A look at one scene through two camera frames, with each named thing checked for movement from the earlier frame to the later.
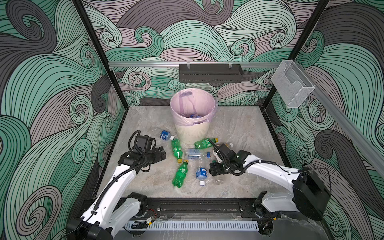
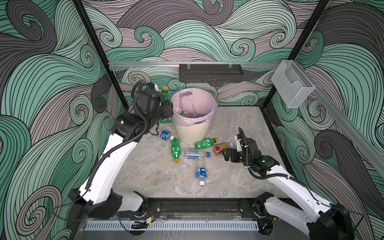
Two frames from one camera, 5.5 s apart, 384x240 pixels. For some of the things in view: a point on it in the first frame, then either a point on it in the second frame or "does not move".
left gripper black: x=158 y=157 → x=167 y=109
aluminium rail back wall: x=194 y=64 does not move
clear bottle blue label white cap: x=165 y=135 does not move
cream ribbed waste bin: x=190 y=134 does not move
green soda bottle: x=177 y=149 does not move
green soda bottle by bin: x=205 y=143 does not move
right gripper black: x=216 y=171 → x=234 y=152
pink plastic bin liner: x=190 y=105 does not move
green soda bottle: x=178 y=180 → x=166 y=96
